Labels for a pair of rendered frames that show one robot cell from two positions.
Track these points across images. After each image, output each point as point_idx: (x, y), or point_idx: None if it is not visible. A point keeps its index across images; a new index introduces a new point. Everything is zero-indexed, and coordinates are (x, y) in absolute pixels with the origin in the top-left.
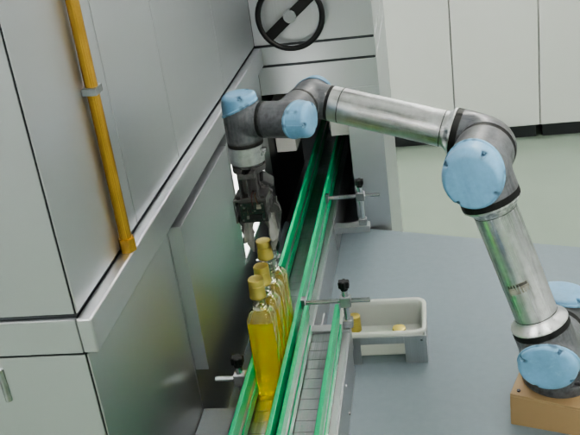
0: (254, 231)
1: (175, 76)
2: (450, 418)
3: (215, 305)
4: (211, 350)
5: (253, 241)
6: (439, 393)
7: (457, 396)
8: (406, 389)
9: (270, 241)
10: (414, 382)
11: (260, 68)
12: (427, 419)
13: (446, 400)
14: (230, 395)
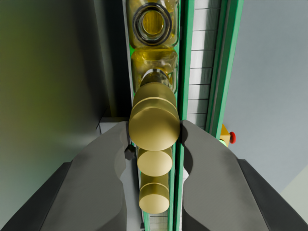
0: (122, 156)
1: None
2: (288, 62)
3: (68, 107)
4: (93, 134)
5: (123, 149)
6: (292, 25)
7: (305, 31)
8: (263, 18)
9: (183, 145)
10: (274, 6)
11: None
12: (270, 64)
13: (294, 36)
14: (97, 30)
